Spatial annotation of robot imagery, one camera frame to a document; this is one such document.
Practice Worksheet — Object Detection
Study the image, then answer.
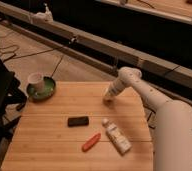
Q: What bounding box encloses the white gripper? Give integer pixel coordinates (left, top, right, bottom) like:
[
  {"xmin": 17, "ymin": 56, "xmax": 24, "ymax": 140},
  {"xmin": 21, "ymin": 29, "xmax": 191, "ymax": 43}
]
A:
[{"xmin": 104, "ymin": 79, "xmax": 125, "ymax": 98}]

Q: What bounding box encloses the white sponge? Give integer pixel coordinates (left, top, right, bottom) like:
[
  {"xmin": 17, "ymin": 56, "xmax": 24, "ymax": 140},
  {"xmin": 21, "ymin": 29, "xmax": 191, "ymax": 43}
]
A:
[{"xmin": 103, "ymin": 96, "xmax": 114, "ymax": 105}]

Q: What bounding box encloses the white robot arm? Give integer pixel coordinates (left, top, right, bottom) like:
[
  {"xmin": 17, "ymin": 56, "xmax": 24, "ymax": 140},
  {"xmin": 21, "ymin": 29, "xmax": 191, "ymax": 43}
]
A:
[{"xmin": 104, "ymin": 67, "xmax": 192, "ymax": 171}]

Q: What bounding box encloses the black rectangular block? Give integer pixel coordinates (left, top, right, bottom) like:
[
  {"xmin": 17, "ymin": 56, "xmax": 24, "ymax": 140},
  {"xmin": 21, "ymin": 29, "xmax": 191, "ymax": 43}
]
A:
[{"xmin": 68, "ymin": 116, "xmax": 89, "ymax": 127}]

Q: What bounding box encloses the white lotion bottle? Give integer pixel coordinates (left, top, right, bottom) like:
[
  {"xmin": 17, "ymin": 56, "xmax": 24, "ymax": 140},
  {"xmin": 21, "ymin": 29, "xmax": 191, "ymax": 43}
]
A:
[{"xmin": 102, "ymin": 118, "xmax": 132, "ymax": 155}]

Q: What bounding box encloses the green plate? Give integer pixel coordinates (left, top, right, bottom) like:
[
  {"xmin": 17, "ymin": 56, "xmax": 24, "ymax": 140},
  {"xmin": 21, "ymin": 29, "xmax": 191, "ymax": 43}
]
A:
[{"xmin": 26, "ymin": 76, "xmax": 56, "ymax": 102}]

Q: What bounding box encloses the white cup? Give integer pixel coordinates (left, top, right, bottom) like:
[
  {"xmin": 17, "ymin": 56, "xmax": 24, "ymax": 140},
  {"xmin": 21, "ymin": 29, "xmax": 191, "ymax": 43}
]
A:
[{"xmin": 28, "ymin": 72, "xmax": 45, "ymax": 93}]

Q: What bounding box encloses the grey metal rail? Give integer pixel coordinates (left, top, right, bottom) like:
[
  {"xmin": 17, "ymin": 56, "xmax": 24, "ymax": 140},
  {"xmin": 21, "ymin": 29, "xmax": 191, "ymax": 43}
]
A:
[{"xmin": 0, "ymin": 0, "xmax": 192, "ymax": 108}]

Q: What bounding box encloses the white object on rail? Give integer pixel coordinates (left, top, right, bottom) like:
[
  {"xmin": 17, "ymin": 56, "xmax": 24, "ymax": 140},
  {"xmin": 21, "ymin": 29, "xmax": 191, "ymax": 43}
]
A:
[{"xmin": 35, "ymin": 4, "xmax": 53, "ymax": 22}]

